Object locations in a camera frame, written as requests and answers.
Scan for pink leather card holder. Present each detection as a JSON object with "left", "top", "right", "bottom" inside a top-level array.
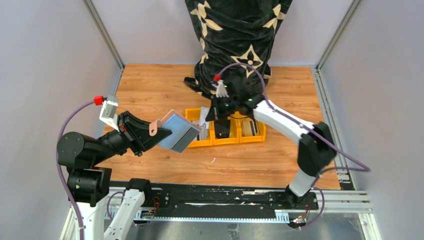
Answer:
[{"left": 149, "top": 110, "right": 201, "bottom": 153}]

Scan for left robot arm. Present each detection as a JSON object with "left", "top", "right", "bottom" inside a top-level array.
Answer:
[{"left": 56, "top": 111, "right": 172, "bottom": 240}]

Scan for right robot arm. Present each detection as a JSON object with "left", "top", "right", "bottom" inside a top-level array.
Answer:
[{"left": 205, "top": 94, "right": 337, "bottom": 207}]

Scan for black cards in bin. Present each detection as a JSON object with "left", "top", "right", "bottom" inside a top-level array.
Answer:
[{"left": 214, "top": 119, "right": 231, "bottom": 139}]

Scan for yellow plastic end bin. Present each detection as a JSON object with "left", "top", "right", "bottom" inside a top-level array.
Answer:
[{"left": 234, "top": 112, "right": 267, "bottom": 144}]

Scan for black floral blanket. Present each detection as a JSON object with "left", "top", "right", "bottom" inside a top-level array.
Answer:
[{"left": 184, "top": 0, "right": 292, "bottom": 99}]

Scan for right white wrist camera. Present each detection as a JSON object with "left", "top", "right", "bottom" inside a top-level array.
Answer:
[{"left": 214, "top": 79, "right": 230, "bottom": 98}]

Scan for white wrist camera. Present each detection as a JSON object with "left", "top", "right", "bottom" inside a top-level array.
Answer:
[
  {"left": 214, "top": 79, "right": 230, "bottom": 98},
  {"left": 99, "top": 95, "right": 119, "bottom": 130}
]

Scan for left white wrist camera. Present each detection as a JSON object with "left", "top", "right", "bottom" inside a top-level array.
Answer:
[{"left": 99, "top": 95, "right": 119, "bottom": 130}]

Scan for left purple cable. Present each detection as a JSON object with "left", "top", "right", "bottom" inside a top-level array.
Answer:
[{"left": 55, "top": 96, "right": 107, "bottom": 240}]

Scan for purple cable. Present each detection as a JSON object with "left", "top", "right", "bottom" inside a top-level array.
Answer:
[
  {"left": 55, "top": 96, "right": 107, "bottom": 240},
  {"left": 213, "top": 62, "right": 371, "bottom": 174}
]

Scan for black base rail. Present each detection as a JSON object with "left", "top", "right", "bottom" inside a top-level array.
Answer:
[{"left": 105, "top": 181, "right": 319, "bottom": 223}]

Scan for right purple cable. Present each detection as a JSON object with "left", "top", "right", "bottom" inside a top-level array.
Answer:
[{"left": 213, "top": 62, "right": 371, "bottom": 174}]

